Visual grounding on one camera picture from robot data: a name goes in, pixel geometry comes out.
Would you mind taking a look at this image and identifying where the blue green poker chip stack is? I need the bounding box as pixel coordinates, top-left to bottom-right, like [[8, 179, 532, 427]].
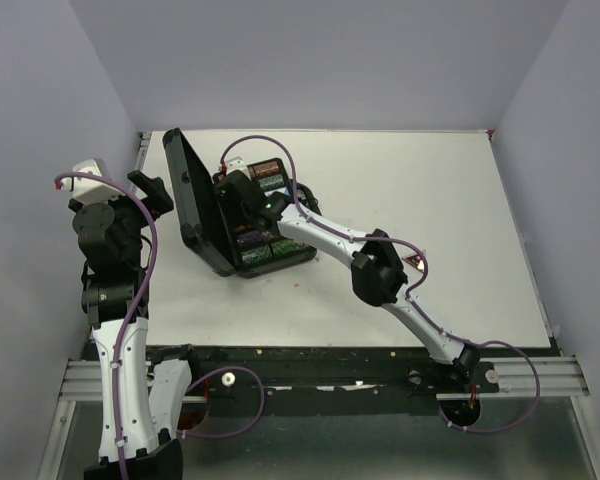
[[258, 174, 286, 192]]

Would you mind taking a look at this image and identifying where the black poker chip case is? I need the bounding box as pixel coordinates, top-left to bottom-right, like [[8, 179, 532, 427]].
[[162, 128, 317, 278]]

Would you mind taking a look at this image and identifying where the red triangular plaque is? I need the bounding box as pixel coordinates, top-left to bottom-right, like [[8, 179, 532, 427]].
[[402, 253, 428, 273]]

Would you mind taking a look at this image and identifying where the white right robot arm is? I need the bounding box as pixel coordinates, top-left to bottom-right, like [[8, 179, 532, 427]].
[[216, 171, 480, 392]]

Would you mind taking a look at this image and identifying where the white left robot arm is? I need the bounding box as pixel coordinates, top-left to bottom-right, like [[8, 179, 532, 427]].
[[55, 160, 183, 479]]

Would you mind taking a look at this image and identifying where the purple chip row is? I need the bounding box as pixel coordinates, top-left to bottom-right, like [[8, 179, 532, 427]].
[[236, 230, 279, 249]]

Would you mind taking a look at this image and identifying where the green blue chip row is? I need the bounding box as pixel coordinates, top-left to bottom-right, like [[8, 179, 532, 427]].
[[241, 239, 308, 265]]

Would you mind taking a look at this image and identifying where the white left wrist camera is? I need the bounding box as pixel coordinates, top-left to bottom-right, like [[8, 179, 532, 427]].
[[67, 157, 119, 204]]

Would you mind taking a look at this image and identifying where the black mounting rail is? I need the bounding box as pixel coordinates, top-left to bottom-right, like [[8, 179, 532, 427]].
[[147, 346, 499, 418]]

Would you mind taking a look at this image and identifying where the aluminium frame rail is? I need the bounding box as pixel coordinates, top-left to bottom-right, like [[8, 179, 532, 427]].
[[491, 357, 590, 398]]

